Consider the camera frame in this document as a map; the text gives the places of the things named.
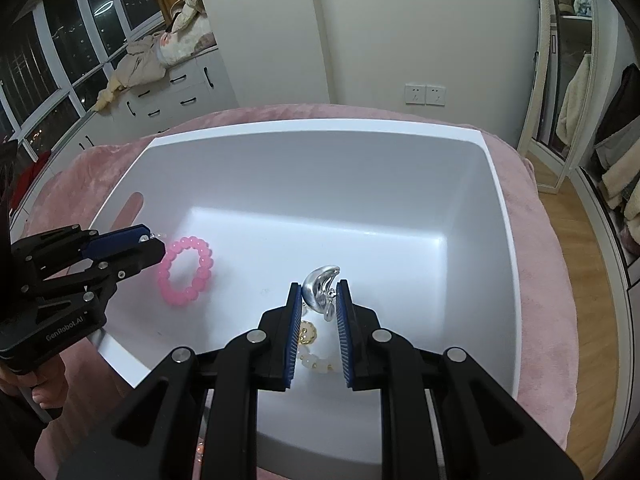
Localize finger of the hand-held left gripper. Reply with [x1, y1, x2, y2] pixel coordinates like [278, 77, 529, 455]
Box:
[27, 238, 167, 313]
[11, 224, 152, 281]

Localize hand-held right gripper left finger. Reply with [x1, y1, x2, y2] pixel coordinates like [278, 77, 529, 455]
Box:
[57, 282, 303, 480]

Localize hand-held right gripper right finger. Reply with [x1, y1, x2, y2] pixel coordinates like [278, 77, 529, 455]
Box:
[336, 280, 583, 480]

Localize pink bead bracelet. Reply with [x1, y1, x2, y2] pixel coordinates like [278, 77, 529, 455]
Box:
[158, 236, 215, 308]

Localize white plastic box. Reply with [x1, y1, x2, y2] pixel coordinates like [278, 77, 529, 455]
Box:
[89, 119, 523, 466]

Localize person's left hand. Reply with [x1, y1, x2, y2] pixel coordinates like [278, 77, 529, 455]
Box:
[0, 350, 67, 418]

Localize red cloth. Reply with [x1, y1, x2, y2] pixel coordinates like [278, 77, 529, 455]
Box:
[12, 149, 53, 211]

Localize white dresser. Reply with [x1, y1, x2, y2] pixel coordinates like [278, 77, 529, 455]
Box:
[10, 45, 238, 231]

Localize pink plush blanket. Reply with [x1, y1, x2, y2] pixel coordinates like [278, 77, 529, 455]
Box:
[10, 102, 596, 480]

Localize window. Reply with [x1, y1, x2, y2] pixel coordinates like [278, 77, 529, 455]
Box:
[0, 0, 171, 161]

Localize floral quilt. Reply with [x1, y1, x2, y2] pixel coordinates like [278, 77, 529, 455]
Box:
[155, 0, 218, 68]

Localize open wardrobe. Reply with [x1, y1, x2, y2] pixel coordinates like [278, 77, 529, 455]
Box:
[575, 0, 640, 311]

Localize cream fleece hanging coat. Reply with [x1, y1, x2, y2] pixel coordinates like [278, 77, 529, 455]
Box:
[600, 150, 640, 211]

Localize grey hanging coat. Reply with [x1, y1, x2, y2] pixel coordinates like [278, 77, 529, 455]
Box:
[595, 120, 640, 171]

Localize dark hanging coat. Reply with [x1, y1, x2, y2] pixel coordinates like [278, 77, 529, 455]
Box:
[595, 64, 640, 143]

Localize white framed standing mirror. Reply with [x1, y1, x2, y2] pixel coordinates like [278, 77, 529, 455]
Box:
[517, 0, 601, 193]

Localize white bead bracelet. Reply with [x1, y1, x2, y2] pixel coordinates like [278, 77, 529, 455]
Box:
[296, 352, 341, 376]

